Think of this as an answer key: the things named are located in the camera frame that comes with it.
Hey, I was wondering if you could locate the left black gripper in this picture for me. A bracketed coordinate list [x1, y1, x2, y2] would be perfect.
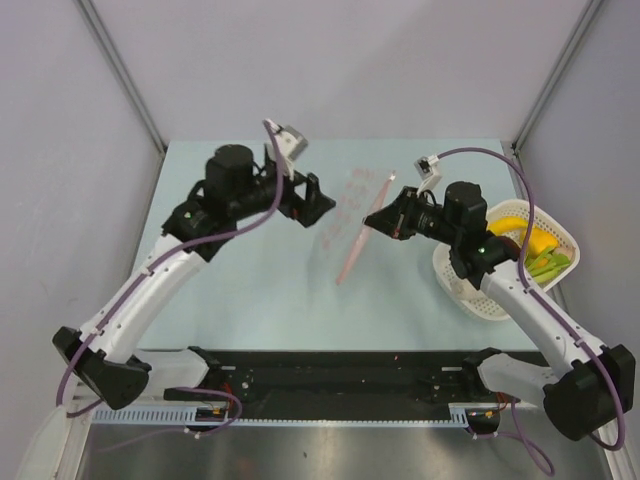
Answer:
[228, 153, 332, 226]

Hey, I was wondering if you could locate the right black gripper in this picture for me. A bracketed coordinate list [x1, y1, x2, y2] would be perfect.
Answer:
[362, 187, 460, 247]

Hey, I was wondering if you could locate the clear zip top bag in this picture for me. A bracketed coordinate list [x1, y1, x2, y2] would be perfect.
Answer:
[309, 167, 396, 285]

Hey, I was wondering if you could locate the green leek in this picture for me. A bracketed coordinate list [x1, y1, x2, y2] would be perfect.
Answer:
[525, 249, 573, 282]

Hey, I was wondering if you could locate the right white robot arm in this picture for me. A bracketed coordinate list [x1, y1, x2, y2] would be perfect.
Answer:
[364, 182, 636, 441]

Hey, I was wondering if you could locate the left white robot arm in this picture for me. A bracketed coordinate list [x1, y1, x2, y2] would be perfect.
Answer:
[52, 144, 336, 410]

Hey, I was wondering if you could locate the white perforated plastic basket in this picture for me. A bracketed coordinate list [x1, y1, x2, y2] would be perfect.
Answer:
[432, 198, 581, 322]

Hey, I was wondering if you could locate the yellow banana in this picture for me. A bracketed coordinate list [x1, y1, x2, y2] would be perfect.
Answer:
[488, 216, 528, 236]

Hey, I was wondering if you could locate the yellow bell pepper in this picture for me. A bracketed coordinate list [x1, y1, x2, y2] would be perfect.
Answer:
[527, 227, 558, 257]

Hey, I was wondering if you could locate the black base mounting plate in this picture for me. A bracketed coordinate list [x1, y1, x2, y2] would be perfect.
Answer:
[163, 348, 507, 415]

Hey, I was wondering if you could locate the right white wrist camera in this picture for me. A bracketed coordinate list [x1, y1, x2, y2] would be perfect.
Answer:
[414, 155, 442, 196]

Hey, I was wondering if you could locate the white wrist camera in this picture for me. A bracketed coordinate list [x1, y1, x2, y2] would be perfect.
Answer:
[414, 155, 442, 196]
[266, 119, 308, 180]

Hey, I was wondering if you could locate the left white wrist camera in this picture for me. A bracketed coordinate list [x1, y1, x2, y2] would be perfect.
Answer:
[266, 119, 308, 180]

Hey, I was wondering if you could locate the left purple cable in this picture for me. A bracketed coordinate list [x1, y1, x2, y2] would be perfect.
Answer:
[55, 119, 291, 446]

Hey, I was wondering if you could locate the purple cable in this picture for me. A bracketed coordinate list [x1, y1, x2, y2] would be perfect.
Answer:
[55, 119, 291, 446]
[434, 146, 629, 476]

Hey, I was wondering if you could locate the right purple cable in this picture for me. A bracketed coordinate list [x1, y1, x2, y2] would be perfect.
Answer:
[434, 146, 629, 476]

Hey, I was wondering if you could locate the white slotted cable duct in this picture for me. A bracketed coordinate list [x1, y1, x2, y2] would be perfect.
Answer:
[91, 404, 500, 429]

